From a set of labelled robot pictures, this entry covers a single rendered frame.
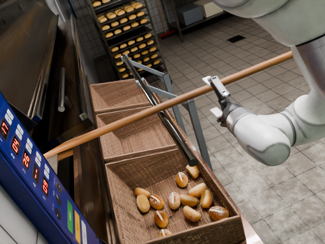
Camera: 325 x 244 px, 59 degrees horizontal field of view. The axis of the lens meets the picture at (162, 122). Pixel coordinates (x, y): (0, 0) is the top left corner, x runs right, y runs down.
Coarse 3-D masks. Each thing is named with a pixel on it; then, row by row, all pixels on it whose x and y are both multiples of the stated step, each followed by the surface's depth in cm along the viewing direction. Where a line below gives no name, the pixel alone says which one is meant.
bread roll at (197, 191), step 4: (200, 184) 147; (204, 184) 148; (192, 188) 146; (196, 188) 146; (200, 188) 146; (204, 188) 147; (192, 192) 146; (196, 192) 145; (200, 192) 146; (192, 196) 146; (196, 196) 146; (200, 196) 147
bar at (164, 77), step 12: (132, 72) 158; (156, 72) 197; (144, 84) 139; (168, 84) 203; (168, 96) 154; (192, 108) 160; (168, 120) 106; (180, 120) 219; (192, 120) 164; (168, 132) 102; (180, 144) 92; (204, 144) 174; (192, 156) 86; (204, 156) 178
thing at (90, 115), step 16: (64, 32) 186; (64, 48) 148; (80, 48) 142; (64, 64) 123; (48, 96) 99; (48, 112) 88; (64, 112) 82; (48, 128) 78; (64, 128) 74; (80, 128) 73; (48, 144) 72
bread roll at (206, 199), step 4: (204, 192) 143; (208, 192) 142; (204, 196) 140; (208, 196) 140; (212, 196) 143; (200, 200) 143; (204, 200) 138; (208, 200) 138; (212, 200) 141; (200, 204) 141; (204, 204) 138; (208, 204) 138
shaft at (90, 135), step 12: (276, 60) 115; (240, 72) 114; (252, 72) 114; (180, 96) 112; (192, 96) 112; (156, 108) 110; (120, 120) 109; (132, 120) 109; (96, 132) 108; (108, 132) 109; (60, 144) 107; (72, 144) 107; (48, 156) 107
